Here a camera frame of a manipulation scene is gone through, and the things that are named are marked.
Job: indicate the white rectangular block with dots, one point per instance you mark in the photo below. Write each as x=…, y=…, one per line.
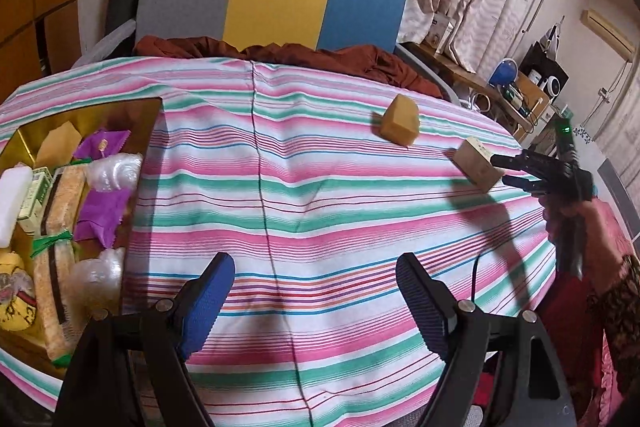
x=12, y=202

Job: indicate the grey metal pole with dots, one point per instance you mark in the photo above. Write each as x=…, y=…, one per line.
x=537, y=2

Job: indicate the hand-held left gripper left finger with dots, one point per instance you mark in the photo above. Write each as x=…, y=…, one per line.
x=207, y=302

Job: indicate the tan cake block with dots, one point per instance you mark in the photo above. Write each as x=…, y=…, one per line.
x=400, y=124
x=57, y=144

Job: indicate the beige cube box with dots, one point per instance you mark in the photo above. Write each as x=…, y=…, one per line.
x=475, y=162

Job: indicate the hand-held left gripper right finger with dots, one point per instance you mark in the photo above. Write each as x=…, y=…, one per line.
x=425, y=302

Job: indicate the rice cracker bar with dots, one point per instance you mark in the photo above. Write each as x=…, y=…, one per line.
x=67, y=197
x=50, y=307

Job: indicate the white carton box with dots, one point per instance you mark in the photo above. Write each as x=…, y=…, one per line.
x=440, y=32

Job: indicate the beige air conditioner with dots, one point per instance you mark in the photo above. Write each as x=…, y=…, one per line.
x=607, y=29

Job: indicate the person's red pink clothing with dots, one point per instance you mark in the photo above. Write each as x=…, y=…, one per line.
x=575, y=332

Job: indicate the person's right forearm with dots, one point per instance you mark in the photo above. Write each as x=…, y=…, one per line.
x=620, y=307

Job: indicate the person's right hand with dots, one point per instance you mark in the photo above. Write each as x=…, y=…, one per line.
x=600, y=237

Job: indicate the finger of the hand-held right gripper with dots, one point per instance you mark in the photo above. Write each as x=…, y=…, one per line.
x=520, y=162
x=525, y=184

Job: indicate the purple snack packet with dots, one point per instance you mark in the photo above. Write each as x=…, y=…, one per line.
x=112, y=142
x=102, y=212

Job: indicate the brown crumpled cloth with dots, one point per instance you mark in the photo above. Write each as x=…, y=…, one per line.
x=350, y=62

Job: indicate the yellow round pastry packet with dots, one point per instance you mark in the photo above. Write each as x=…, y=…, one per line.
x=15, y=307

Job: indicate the clear white sweet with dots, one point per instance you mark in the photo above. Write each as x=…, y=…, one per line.
x=115, y=172
x=95, y=277

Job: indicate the pink green striped tablecloth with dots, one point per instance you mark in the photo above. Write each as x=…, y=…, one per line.
x=325, y=207

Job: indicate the steam iron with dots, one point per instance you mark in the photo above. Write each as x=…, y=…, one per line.
x=555, y=37

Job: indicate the gold rectangular tin box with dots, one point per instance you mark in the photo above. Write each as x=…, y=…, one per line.
x=130, y=117

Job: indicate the green label small box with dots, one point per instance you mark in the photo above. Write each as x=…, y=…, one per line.
x=35, y=202

